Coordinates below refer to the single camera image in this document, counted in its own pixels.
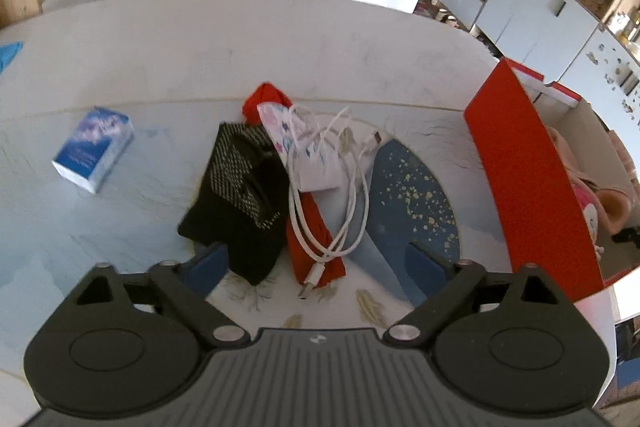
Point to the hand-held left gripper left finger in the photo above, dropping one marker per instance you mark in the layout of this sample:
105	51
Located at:
205	267

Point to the blue cloth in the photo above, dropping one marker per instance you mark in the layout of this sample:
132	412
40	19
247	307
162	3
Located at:
9	54

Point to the blue tissue pack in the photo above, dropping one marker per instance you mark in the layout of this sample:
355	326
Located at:
92	149

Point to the white printed pouch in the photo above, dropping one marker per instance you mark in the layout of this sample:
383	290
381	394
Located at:
310	157

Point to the low white cabinet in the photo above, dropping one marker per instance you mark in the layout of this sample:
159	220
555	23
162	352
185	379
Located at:
460	2

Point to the white cardboard box red rim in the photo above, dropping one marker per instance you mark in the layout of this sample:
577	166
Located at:
525	182

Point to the red cloth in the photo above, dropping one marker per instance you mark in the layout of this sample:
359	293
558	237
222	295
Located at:
315	237

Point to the pink plush toy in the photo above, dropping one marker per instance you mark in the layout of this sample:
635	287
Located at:
587	217

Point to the tall white cabinet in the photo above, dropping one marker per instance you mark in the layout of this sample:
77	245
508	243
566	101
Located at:
535	17

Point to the small cardboard box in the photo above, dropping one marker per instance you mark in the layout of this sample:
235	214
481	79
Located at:
17	7

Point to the pink fleece slipper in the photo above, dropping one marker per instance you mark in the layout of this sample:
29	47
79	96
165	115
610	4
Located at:
585	152
617	207

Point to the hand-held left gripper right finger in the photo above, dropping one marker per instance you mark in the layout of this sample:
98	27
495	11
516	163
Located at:
425	272

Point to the black dotted cloth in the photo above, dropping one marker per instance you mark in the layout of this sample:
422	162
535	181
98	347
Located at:
240	217

